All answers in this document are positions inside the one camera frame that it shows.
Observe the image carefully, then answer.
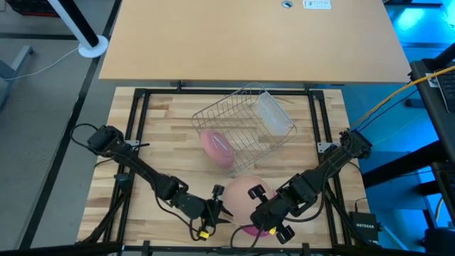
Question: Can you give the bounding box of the magenta plate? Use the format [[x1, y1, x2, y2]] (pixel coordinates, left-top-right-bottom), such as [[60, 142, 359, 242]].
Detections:
[[241, 223, 273, 238]]

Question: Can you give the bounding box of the dark storage crate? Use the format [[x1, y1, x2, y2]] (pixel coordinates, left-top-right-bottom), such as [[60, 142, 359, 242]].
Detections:
[[5, 0, 60, 18]]

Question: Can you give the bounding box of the black laptop keyboard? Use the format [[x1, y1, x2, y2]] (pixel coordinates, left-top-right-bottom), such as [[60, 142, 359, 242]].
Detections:
[[435, 65, 455, 114]]

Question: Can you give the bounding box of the silver wire dish rack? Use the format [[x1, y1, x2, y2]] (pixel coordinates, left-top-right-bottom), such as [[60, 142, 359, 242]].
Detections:
[[191, 82, 298, 176]]

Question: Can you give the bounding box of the peach plate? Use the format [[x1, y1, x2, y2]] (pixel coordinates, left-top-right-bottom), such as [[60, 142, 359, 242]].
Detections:
[[223, 174, 275, 227]]

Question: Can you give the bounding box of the light pink plate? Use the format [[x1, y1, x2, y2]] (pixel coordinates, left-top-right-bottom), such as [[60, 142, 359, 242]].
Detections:
[[199, 128, 236, 170]]

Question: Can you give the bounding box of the grey table leg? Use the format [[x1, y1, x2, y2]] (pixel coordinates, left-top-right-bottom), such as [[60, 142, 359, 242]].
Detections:
[[0, 45, 35, 107]]

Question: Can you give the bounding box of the black equipment cart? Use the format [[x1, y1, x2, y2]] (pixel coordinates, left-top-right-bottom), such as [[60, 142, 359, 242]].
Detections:
[[362, 42, 455, 256]]

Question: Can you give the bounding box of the white tower fan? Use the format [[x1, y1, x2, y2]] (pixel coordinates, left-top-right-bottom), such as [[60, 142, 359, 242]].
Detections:
[[47, 0, 109, 59]]

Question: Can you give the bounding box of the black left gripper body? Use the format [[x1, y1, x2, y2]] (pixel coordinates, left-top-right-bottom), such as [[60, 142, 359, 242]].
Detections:
[[197, 183, 225, 240]]

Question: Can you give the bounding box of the white floor cable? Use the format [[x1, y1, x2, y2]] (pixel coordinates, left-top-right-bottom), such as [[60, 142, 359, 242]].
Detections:
[[5, 46, 81, 81]]

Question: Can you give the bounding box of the black Netgear network switch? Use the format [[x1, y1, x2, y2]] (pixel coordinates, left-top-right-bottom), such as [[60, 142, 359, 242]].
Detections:
[[349, 211, 380, 242]]

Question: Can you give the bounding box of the black aluminium table frame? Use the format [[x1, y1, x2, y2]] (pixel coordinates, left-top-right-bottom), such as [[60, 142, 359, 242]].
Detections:
[[76, 87, 360, 256]]

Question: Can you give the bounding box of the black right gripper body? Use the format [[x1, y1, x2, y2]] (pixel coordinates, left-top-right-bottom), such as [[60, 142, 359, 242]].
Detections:
[[247, 183, 296, 245]]

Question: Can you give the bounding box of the white power outlet strip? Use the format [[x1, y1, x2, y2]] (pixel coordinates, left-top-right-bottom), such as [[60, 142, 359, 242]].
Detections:
[[303, 0, 333, 11]]

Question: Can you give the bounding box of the white sticker label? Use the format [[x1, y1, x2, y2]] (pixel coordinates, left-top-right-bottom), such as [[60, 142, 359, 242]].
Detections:
[[425, 73, 441, 89]]

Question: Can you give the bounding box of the yellow cable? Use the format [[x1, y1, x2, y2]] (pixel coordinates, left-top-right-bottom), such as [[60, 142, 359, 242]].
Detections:
[[350, 65, 455, 129]]

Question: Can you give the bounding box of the clear plastic utensil cup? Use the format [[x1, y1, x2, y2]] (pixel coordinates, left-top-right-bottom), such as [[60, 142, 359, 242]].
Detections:
[[256, 91, 296, 138]]

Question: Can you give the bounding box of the tan wooden desk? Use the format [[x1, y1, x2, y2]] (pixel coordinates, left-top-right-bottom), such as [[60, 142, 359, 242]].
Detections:
[[98, 0, 412, 85]]

